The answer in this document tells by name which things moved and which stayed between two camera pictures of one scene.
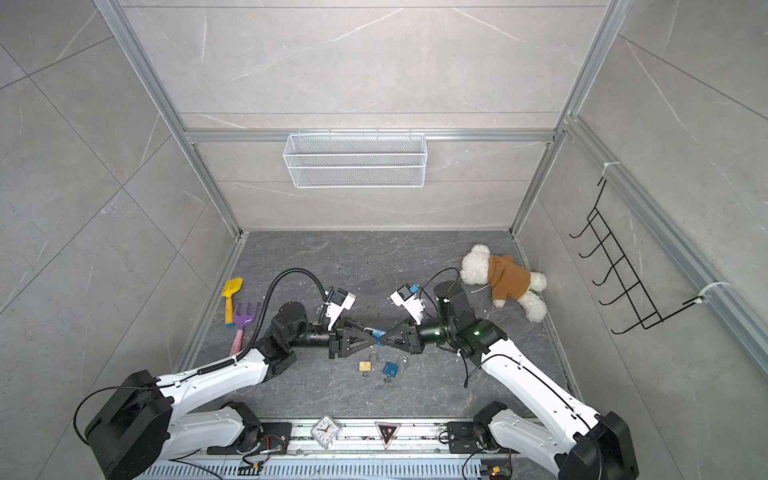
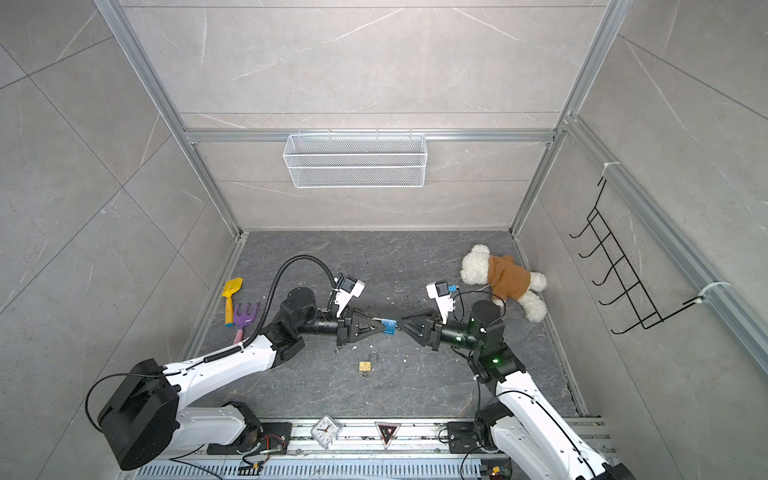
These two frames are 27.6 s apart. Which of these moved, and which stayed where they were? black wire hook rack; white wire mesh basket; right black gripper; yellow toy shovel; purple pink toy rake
Moved: right black gripper
Stayed: yellow toy shovel; black wire hook rack; purple pink toy rake; white wire mesh basket
